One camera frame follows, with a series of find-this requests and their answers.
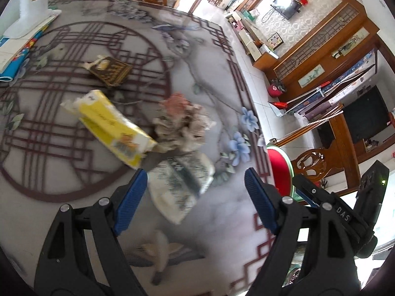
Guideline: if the red flower pot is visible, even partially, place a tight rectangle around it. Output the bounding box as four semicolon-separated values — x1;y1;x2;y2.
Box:
267;78;288;97

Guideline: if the white lamp base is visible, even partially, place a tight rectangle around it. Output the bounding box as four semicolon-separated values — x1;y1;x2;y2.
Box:
4;0;62;39

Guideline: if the white printed tissue packet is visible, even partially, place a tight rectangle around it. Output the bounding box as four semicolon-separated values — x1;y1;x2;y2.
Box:
147;152;216;225

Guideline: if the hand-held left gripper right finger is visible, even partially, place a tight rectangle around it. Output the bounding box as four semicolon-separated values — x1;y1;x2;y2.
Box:
244;167;361;296

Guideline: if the yellow tissue packet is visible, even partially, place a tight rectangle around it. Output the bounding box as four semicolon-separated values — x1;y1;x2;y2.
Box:
60;89;158;170

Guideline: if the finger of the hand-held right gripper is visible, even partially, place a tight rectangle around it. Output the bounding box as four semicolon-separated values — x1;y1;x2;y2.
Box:
292;174;340;209

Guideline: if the wall mounted monitor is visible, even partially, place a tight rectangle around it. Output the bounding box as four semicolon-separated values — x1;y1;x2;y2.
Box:
271;0;301;19

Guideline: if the framed geometric picture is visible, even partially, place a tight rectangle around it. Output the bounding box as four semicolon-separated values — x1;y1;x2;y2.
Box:
267;32;284;50

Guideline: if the large black television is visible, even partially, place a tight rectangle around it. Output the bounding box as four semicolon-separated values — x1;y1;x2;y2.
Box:
342;85;395;144

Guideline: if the red round stool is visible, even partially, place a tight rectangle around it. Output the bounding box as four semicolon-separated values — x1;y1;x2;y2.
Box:
266;145;293;198

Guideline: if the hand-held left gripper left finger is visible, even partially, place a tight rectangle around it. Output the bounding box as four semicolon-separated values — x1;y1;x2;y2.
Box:
34;169;149;296

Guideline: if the carved wooden chair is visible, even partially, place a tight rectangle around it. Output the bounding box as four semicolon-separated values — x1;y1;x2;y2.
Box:
292;148;341;193

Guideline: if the crumpled paper pile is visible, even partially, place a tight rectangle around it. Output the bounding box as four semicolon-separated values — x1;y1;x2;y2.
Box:
153;92;217;153

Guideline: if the long printed flat box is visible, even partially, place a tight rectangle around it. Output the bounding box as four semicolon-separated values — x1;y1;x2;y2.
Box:
287;49;378;115

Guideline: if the wooden wall cabinet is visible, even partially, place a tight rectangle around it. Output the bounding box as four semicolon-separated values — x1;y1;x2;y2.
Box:
253;1;395;192

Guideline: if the brown patterned box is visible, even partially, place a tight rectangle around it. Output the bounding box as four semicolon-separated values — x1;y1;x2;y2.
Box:
83;55;133;87

